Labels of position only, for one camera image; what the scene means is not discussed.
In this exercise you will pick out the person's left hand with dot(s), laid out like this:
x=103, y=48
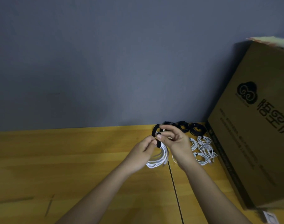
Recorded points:
x=139, y=156

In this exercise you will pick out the person's right hand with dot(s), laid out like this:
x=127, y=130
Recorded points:
x=179, y=147

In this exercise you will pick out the person's right forearm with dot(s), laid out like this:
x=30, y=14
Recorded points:
x=216, y=200

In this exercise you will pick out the person's left forearm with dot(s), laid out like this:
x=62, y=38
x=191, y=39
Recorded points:
x=97, y=200

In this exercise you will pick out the cardboard box with black print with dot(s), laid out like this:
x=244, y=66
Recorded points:
x=254, y=128

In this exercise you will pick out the small white packet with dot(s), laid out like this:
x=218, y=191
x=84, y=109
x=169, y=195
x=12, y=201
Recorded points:
x=271, y=217

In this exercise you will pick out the flat white packet orange edge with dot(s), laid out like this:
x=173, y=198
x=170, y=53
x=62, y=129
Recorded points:
x=272, y=42

